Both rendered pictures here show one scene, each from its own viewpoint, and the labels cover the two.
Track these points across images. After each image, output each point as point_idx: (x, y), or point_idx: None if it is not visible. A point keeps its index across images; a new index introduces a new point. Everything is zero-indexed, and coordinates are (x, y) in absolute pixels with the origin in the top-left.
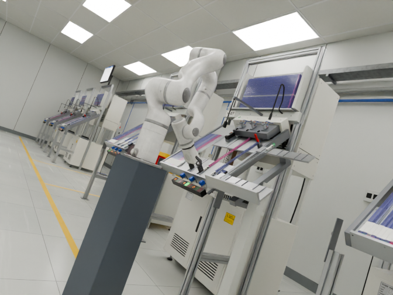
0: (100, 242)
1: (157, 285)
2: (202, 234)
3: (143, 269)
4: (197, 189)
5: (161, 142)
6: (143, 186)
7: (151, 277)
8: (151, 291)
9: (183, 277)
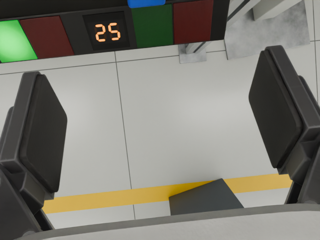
0: None
1: (113, 58)
2: (231, 19)
3: (46, 67)
4: (172, 30)
5: None
6: None
7: (81, 60)
8: (140, 84)
9: (193, 46)
